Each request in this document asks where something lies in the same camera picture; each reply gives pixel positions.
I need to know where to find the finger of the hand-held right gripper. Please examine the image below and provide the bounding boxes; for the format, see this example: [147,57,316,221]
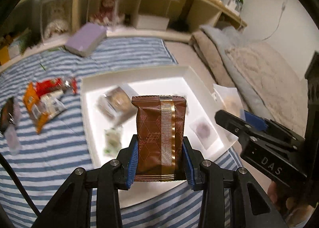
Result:
[243,110,306,149]
[214,109,252,141]

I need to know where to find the beige blanket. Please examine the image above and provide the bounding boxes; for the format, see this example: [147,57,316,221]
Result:
[191,30,240,86]

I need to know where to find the white doll in case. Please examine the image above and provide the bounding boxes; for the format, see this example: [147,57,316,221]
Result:
[38,0,73,44]

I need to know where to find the grey blanket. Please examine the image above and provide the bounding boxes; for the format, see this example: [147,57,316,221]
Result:
[199,25,270,124]

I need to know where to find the orange snack packet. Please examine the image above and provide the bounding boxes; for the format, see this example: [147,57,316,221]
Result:
[23,82,68,135]

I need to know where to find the purple book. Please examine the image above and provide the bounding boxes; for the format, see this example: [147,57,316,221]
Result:
[64,23,107,57]

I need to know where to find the white shallow box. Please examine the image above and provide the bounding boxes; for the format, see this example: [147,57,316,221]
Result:
[80,65,238,208]

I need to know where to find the silver pastry packet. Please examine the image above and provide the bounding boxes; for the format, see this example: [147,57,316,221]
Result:
[96,86,140,126]

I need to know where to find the dark chocolate clear packet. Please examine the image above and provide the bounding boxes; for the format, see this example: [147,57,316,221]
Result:
[188,116,220,150]

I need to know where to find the teddy bear in case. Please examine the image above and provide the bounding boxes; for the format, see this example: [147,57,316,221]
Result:
[86,0,131,26]

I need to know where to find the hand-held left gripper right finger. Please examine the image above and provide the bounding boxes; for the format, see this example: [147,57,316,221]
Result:
[182,136,287,228]

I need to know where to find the white black snack packet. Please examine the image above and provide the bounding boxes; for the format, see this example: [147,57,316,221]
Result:
[35,91,66,121]

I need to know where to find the cream fluffy pillow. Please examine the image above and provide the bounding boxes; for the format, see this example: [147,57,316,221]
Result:
[224,41,309,139]

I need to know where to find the brown gold snack packet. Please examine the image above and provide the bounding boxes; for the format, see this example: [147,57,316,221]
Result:
[131,95,187,183]

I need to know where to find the beige donut packet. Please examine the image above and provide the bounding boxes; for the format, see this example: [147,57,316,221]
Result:
[213,84,246,119]

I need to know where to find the yellow box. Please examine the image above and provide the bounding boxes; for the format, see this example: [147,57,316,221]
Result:
[0,48,12,66]

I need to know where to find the small white box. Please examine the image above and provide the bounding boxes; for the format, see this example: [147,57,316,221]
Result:
[136,14,170,31]

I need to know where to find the red snack packet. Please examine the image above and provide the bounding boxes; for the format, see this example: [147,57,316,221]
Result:
[35,77,78,96]

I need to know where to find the blue white striped quilt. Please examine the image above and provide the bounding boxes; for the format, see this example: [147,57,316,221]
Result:
[0,37,250,228]

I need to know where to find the black mooncake packet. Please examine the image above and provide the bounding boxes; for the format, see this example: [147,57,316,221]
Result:
[0,97,18,135]

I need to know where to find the frosted clear packet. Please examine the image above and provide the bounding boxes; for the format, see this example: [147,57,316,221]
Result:
[4,103,23,155]

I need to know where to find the black cable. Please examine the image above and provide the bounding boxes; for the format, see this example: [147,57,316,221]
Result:
[0,153,41,216]

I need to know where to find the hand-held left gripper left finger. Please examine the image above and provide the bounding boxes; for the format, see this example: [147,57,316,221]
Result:
[32,134,139,228]

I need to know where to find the person's right hand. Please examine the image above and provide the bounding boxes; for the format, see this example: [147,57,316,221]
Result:
[268,180,317,226]

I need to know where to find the small green snack packet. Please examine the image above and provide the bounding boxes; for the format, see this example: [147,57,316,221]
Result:
[103,127,124,155]

